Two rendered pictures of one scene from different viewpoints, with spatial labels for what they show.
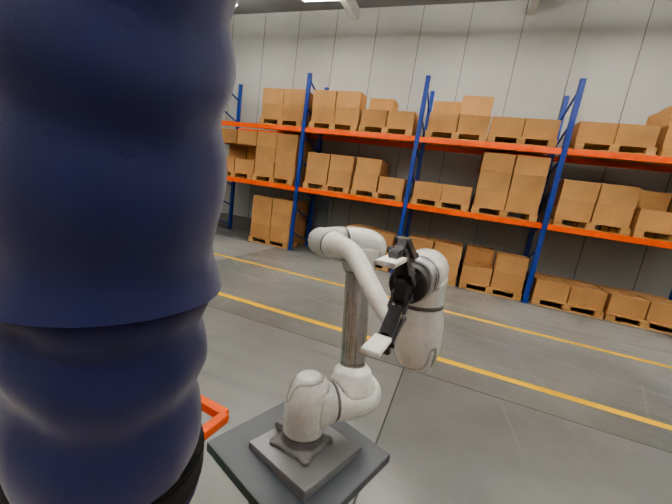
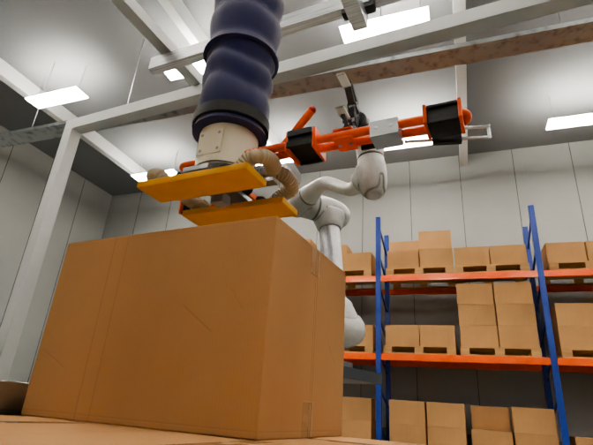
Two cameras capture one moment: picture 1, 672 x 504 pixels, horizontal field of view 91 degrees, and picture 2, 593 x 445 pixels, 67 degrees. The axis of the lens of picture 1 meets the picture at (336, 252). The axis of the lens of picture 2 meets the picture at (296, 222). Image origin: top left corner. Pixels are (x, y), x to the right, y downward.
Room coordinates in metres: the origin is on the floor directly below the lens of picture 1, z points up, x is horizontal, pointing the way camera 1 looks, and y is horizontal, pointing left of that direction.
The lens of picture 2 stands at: (-0.75, 0.01, 0.59)
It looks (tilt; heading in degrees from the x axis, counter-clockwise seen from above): 23 degrees up; 2
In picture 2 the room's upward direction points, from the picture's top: 4 degrees clockwise
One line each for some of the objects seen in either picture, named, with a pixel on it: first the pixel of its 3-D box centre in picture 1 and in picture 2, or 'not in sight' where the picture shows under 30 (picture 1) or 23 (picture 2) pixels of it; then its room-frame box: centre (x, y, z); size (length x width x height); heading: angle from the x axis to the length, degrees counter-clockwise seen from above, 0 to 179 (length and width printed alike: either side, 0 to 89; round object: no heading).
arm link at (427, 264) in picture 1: (414, 278); not in sight; (0.67, -0.17, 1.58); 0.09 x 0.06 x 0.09; 65
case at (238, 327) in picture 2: not in sight; (199, 335); (0.36, 0.25, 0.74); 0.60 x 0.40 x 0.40; 64
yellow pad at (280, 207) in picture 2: not in sight; (239, 208); (0.45, 0.21, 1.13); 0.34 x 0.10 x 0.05; 65
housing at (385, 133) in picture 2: not in sight; (386, 133); (0.17, -0.17, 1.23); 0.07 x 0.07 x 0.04; 65
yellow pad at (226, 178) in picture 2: not in sight; (200, 178); (0.28, 0.29, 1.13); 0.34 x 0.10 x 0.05; 65
